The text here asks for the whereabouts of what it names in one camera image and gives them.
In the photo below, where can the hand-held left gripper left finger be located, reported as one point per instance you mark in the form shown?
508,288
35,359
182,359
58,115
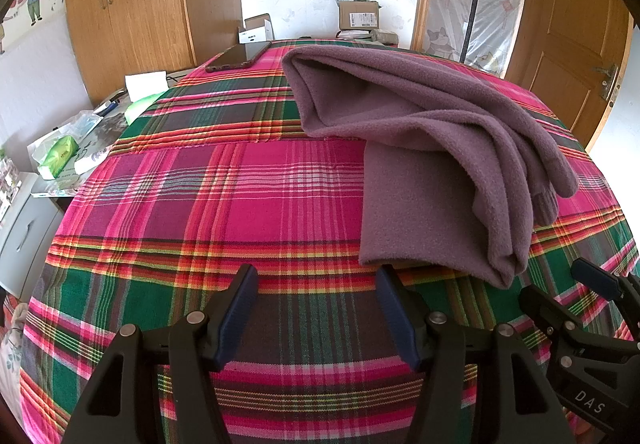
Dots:
239,309

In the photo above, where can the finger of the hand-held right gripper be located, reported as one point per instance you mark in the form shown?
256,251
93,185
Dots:
547,309
595,281

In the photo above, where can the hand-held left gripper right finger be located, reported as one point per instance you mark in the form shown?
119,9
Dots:
395,319

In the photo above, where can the plaid bed sheet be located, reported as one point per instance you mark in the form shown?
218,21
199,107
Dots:
200,204

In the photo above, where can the brass door lock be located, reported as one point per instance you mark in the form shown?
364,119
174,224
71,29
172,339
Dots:
607,81

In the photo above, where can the white tube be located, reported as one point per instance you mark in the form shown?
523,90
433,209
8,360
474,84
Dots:
92,160

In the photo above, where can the folding table with printed top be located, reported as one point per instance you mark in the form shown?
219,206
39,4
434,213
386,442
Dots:
100,144

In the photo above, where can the dark marker pen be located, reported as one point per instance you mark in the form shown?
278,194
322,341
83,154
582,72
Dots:
106,107

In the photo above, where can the open green tissue pack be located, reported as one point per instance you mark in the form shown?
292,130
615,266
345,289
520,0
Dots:
145,86

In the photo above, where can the clear plastic packet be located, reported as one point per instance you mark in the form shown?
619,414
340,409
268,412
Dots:
82,123

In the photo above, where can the black smartphone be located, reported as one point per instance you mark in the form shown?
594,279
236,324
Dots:
237,56

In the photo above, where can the wooden door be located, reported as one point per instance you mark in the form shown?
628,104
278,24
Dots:
565,24

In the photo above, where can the small white box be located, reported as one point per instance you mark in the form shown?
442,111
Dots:
257,29

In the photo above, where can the grey plastic parcels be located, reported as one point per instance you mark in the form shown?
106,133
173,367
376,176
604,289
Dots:
382,36

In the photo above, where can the brown cardboard box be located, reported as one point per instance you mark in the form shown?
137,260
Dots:
357,15

